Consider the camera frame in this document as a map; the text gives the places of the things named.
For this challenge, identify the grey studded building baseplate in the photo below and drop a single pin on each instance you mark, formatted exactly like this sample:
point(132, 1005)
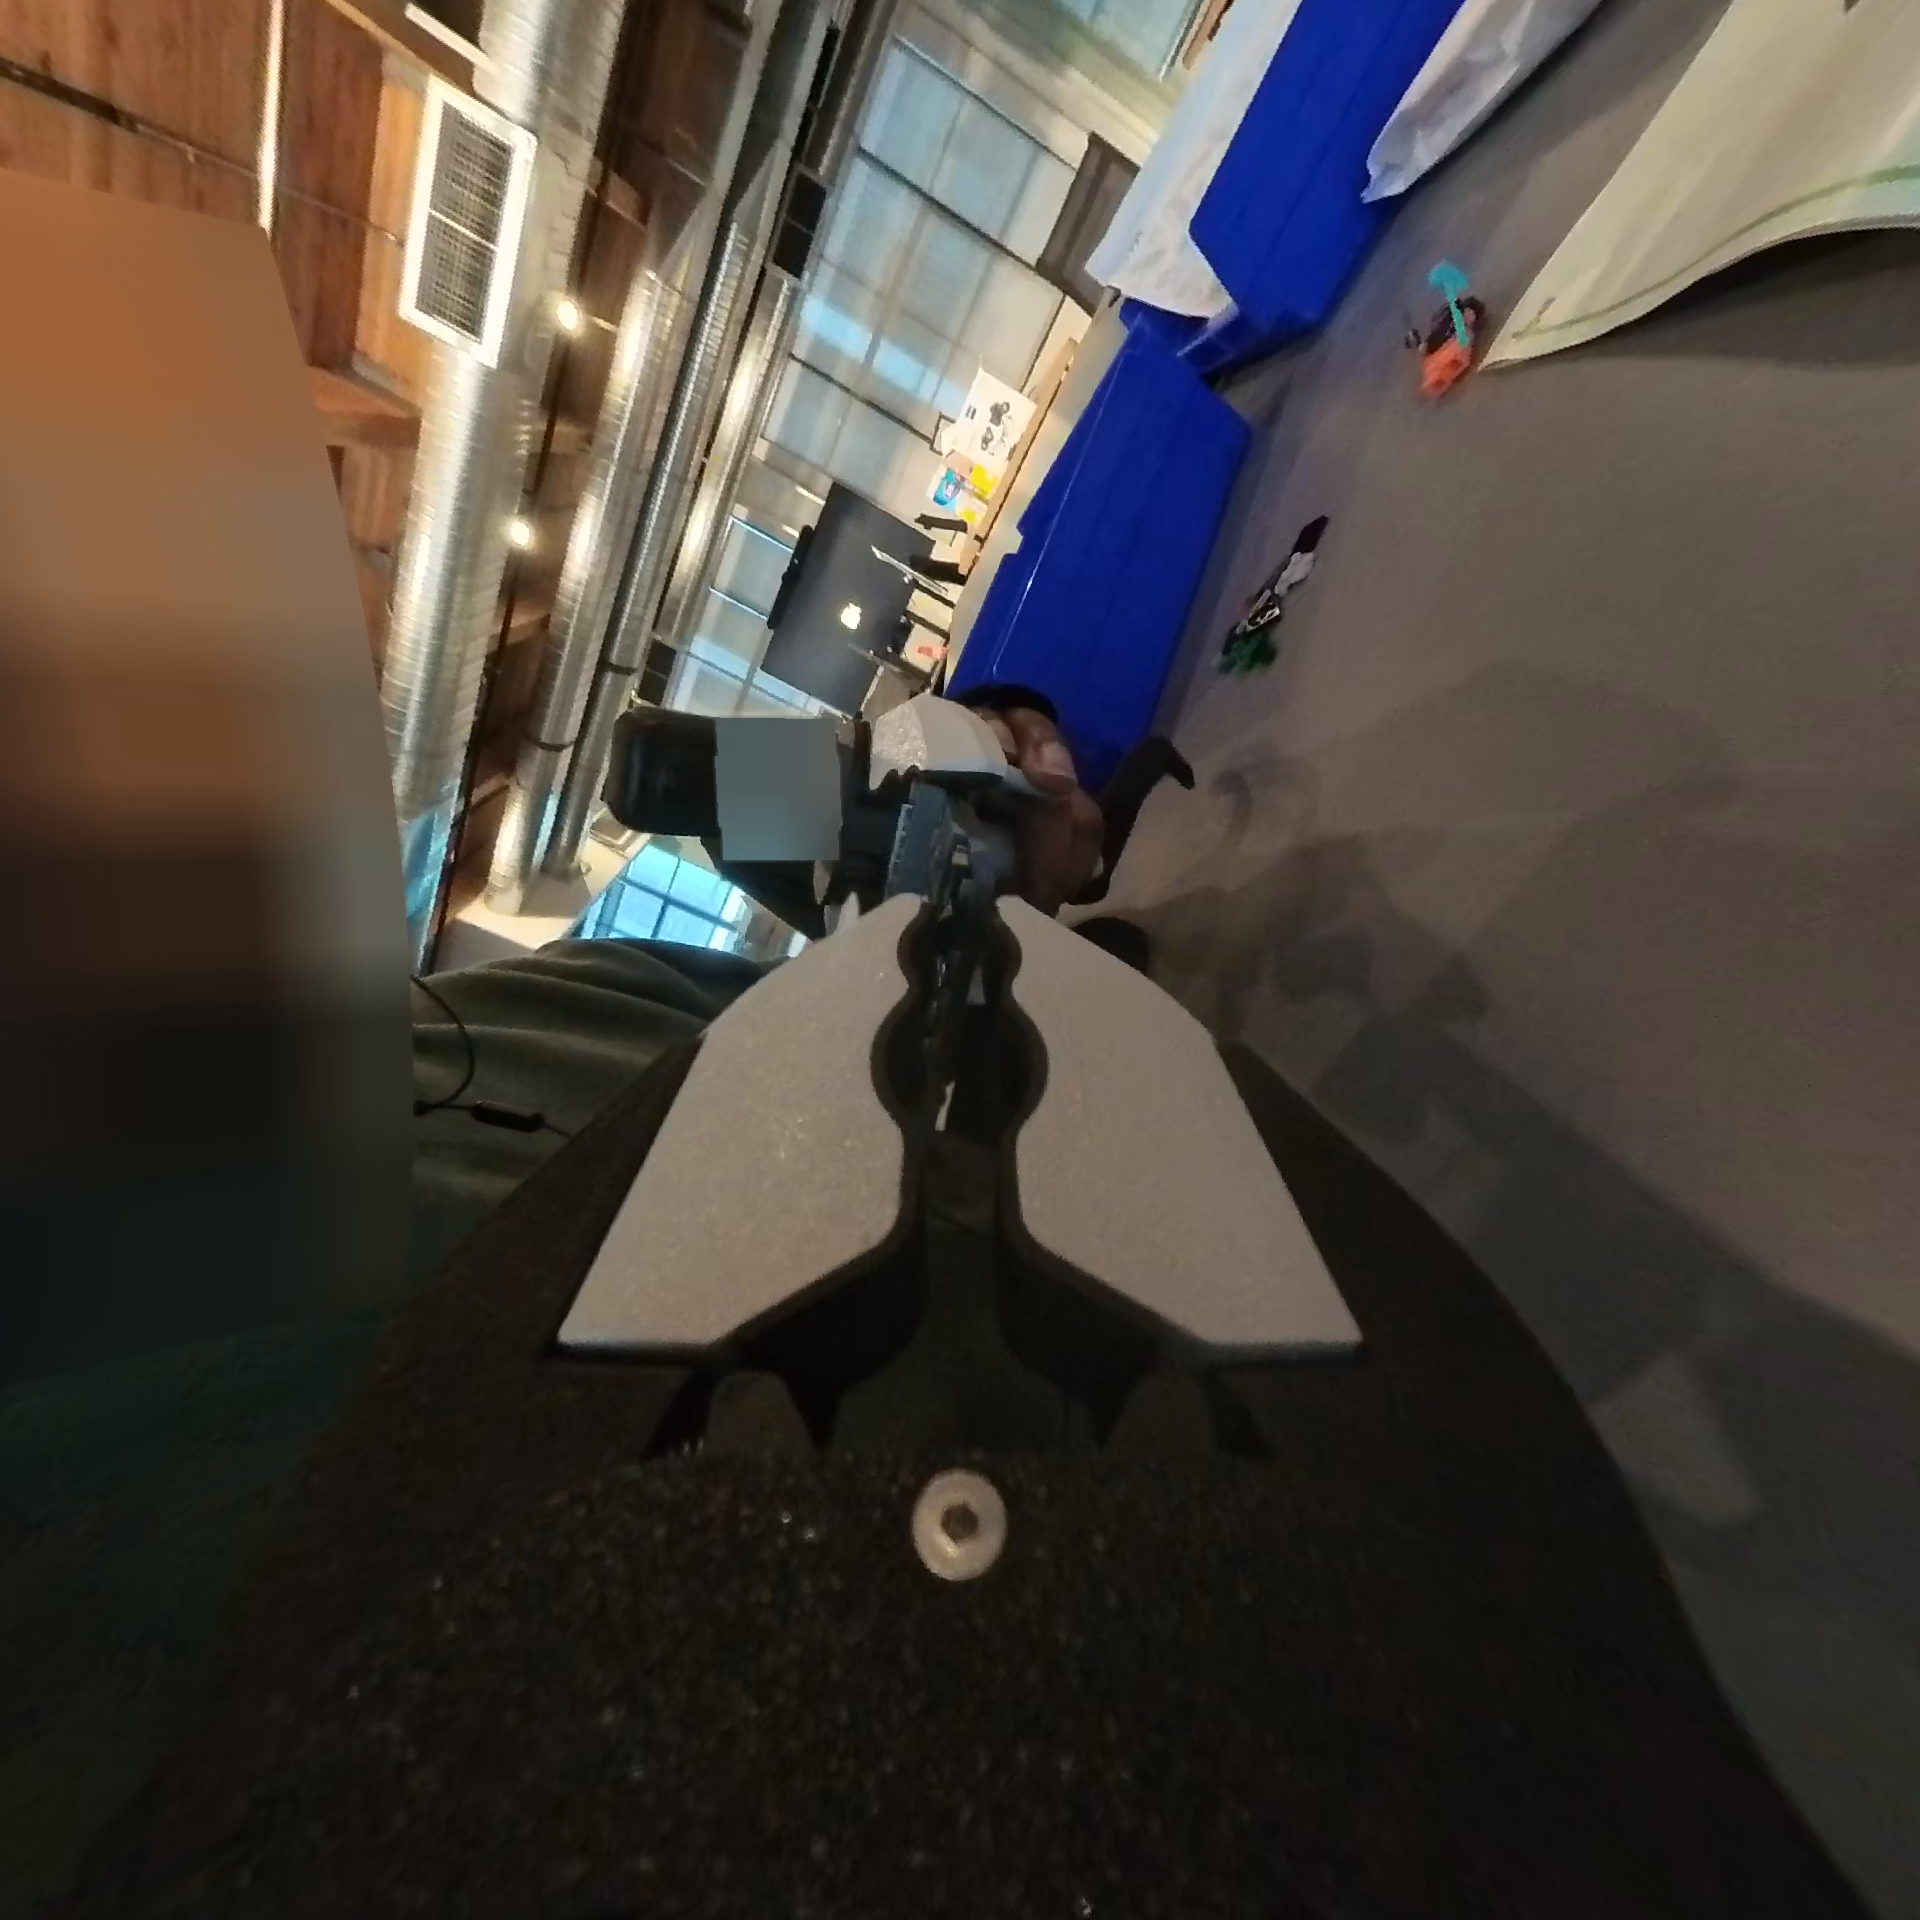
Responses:
point(938, 839)

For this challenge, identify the person's left hand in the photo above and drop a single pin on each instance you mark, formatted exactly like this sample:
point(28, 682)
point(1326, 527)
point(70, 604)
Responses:
point(1058, 819)

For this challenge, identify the green loose brick cluster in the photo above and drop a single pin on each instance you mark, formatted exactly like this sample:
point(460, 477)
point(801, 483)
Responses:
point(1249, 648)

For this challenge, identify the white air vent grille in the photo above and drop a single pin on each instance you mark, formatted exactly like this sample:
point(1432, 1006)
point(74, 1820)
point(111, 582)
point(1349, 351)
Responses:
point(465, 224)

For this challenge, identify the silver ventilation duct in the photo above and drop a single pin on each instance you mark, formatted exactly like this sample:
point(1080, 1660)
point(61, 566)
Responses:
point(661, 375)
point(481, 495)

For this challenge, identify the open white instruction booklet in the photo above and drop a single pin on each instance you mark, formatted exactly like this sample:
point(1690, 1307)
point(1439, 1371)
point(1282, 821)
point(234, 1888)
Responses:
point(1725, 182)

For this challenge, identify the dark computer monitor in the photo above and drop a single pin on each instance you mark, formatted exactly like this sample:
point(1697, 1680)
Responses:
point(839, 571)

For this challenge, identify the large window wall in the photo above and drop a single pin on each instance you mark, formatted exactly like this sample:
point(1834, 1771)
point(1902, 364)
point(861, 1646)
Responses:
point(932, 224)

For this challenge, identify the blue plastic bin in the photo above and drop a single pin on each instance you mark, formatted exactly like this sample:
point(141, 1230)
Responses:
point(1305, 182)
point(1110, 525)

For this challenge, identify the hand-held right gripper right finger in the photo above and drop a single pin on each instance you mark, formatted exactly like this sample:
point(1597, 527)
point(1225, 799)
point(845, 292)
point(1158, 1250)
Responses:
point(1172, 1172)

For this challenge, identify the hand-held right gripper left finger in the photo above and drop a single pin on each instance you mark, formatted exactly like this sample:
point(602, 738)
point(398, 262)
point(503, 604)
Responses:
point(751, 1172)

